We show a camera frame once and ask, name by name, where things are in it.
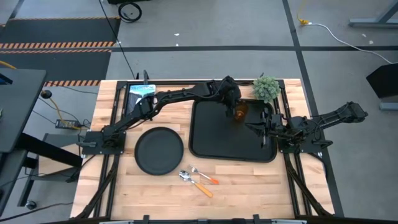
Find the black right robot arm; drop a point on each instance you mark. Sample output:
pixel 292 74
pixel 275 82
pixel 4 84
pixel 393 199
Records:
pixel 335 116

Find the grey metal table leg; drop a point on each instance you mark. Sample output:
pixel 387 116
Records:
pixel 373 22

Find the black power adapter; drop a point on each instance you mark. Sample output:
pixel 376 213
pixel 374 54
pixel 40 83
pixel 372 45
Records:
pixel 65 124

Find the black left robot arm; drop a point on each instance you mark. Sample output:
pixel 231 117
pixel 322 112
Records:
pixel 186 93

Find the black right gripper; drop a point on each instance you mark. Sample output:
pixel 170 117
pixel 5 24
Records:
pixel 271 124

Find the black round floor plug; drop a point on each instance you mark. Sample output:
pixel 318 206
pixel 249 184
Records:
pixel 46 94

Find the black round plate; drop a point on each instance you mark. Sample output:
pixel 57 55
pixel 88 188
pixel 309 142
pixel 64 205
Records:
pixel 159 151

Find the black camera post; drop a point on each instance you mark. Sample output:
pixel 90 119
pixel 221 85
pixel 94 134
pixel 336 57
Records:
pixel 145 76

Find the small green potted plant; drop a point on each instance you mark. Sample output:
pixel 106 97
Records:
pixel 266 89

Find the black plastic tray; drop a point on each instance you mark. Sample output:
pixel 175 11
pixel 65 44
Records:
pixel 217 137

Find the grey metal foot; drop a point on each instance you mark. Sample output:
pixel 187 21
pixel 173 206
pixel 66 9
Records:
pixel 389 106

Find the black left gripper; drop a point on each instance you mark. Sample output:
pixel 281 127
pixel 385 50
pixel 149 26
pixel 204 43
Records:
pixel 229 90

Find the black box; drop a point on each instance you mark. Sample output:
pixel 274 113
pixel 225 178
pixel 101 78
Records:
pixel 384 81

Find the black hazard-striped floor mat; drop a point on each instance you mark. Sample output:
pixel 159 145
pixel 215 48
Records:
pixel 59 31
pixel 53 65

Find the black aluminium table frame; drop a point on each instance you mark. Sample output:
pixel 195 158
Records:
pixel 174 82

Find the amber translucent cup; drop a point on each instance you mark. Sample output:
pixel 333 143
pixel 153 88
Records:
pixel 242 112

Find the waterfall picture card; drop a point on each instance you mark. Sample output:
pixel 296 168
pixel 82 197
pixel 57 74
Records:
pixel 140 91

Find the black desk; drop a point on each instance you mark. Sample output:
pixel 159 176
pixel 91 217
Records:
pixel 18 105

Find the black caster wheel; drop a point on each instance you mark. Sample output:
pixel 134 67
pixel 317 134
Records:
pixel 30 204

